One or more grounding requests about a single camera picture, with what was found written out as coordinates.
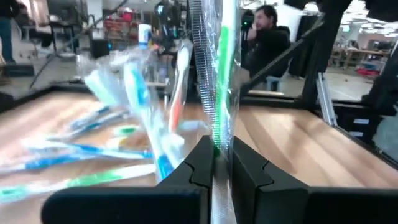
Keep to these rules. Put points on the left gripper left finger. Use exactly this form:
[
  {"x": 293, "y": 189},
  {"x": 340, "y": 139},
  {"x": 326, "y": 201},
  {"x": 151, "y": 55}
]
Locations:
[{"x": 186, "y": 193}]

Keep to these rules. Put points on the person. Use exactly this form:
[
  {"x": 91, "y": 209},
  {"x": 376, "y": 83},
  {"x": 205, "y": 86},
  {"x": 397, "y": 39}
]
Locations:
[
  {"x": 267, "y": 46},
  {"x": 6, "y": 37}
]

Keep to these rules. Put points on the wooden workbench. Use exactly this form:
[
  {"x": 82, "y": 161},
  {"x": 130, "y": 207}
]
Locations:
[{"x": 357, "y": 53}]

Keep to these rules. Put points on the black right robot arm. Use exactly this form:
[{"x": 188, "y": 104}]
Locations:
[{"x": 384, "y": 84}]

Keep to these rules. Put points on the silver aluminium rail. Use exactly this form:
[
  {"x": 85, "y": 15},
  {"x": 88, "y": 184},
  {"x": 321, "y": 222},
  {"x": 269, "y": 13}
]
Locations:
[{"x": 326, "y": 99}]

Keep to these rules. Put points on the green toothbrush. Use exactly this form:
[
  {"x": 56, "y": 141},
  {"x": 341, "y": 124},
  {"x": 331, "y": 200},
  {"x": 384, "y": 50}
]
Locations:
[
  {"x": 222, "y": 93},
  {"x": 126, "y": 130},
  {"x": 99, "y": 87},
  {"x": 93, "y": 179}
]

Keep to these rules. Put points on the orange toothbrush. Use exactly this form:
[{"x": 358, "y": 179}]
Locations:
[{"x": 177, "y": 112}]

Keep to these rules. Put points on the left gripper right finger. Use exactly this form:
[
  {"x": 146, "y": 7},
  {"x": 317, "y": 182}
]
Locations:
[{"x": 264, "y": 193}]

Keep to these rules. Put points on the blue toothbrush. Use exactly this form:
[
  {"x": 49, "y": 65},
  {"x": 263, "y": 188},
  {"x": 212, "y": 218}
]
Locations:
[
  {"x": 138, "y": 84},
  {"x": 43, "y": 163},
  {"x": 102, "y": 123},
  {"x": 90, "y": 115}
]

